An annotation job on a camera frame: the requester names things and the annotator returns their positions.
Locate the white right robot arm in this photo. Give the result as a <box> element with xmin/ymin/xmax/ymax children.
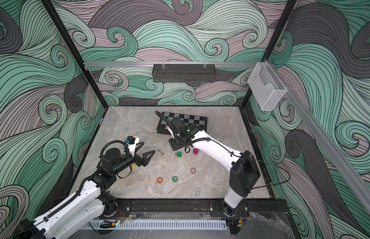
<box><xmin>167</xmin><ymin>118</ymin><xmax>261</xmax><ymax>214</ymax></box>

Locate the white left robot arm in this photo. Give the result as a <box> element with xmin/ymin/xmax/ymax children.
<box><xmin>12</xmin><ymin>136</ymin><xmax>155</xmax><ymax>239</ymax></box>

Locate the black white chessboard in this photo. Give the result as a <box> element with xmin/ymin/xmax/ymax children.
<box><xmin>157</xmin><ymin>112</ymin><xmax>208</xmax><ymax>135</ymax></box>

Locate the white ventilated front strip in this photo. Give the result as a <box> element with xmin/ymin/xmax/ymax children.
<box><xmin>81</xmin><ymin>220</ymin><xmax>227</xmax><ymax>231</ymax></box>

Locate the black wall shelf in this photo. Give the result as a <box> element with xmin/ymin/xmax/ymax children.
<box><xmin>152</xmin><ymin>64</ymin><xmax>217</xmax><ymax>83</ymax></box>

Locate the clear plastic wall bin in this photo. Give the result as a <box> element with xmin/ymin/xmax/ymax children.
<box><xmin>248</xmin><ymin>62</ymin><xmax>287</xmax><ymax>111</ymax></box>

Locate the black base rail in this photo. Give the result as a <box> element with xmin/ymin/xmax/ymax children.
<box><xmin>115</xmin><ymin>198</ymin><xmax>289</xmax><ymax>218</ymax></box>

